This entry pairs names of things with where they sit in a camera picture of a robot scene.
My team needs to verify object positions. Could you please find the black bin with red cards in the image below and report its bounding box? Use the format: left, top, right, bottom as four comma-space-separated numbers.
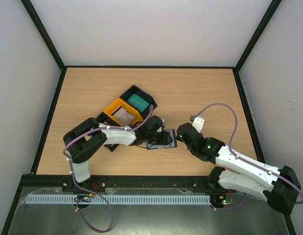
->
96, 112, 120, 152

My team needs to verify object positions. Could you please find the yellow card bin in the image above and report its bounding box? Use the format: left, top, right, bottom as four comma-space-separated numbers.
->
103, 98, 143, 126

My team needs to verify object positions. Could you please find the teal card stack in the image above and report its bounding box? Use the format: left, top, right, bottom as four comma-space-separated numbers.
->
127, 94, 149, 112

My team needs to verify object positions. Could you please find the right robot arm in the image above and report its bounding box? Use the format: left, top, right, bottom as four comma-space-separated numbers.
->
177, 123, 301, 215

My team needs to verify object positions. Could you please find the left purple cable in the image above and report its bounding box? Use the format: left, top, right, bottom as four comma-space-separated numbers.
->
63, 105, 115, 232

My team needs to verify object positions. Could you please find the purple cable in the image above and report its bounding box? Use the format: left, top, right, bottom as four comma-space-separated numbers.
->
63, 105, 115, 232
196, 102, 303, 212

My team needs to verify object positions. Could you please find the white slotted cable duct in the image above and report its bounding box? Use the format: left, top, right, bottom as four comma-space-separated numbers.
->
25, 194, 210, 205

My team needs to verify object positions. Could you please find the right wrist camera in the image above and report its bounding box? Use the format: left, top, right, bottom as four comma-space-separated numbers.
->
190, 116, 205, 133

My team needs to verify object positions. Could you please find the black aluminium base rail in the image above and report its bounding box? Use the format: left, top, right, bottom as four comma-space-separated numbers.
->
19, 174, 228, 194

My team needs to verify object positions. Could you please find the white card stack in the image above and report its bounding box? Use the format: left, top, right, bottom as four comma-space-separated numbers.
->
112, 107, 135, 125

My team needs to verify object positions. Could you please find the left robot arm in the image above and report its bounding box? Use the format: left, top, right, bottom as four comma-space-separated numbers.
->
63, 116, 175, 183

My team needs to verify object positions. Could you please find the dark blue card holder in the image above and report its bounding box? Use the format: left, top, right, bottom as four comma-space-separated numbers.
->
146, 129, 177, 150

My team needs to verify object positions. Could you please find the black bin with teal cards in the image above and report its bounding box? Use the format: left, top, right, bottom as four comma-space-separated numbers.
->
120, 85, 157, 119

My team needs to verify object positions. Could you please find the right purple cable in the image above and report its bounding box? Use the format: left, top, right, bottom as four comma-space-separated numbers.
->
196, 102, 303, 212

